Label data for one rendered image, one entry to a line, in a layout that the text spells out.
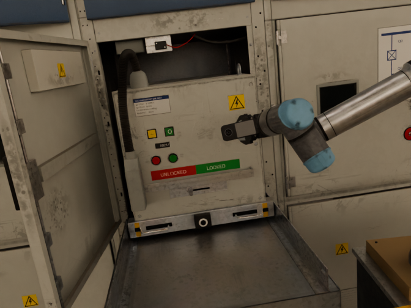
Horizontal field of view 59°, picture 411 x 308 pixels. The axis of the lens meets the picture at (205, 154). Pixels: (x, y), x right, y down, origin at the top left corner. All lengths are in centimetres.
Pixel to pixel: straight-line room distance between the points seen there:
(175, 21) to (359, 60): 75
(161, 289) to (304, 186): 82
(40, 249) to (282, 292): 63
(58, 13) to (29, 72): 46
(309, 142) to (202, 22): 75
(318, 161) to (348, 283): 111
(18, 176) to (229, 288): 61
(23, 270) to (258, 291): 107
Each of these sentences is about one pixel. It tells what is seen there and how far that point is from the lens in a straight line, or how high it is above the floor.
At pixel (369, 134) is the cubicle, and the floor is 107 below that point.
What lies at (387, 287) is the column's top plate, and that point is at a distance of 127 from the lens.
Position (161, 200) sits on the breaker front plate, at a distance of 134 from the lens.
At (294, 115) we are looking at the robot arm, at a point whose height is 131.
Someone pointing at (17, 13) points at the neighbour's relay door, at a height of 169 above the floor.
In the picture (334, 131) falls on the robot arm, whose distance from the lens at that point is 105.
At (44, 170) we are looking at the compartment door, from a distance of 106.
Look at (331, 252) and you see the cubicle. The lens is 183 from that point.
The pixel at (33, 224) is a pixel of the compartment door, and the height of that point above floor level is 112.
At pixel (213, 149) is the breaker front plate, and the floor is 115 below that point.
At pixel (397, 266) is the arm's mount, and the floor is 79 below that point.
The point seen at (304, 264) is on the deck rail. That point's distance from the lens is 115.
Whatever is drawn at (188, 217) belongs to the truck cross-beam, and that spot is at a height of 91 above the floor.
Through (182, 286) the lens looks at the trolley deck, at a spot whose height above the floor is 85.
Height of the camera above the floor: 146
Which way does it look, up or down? 14 degrees down
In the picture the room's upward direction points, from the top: 7 degrees counter-clockwise
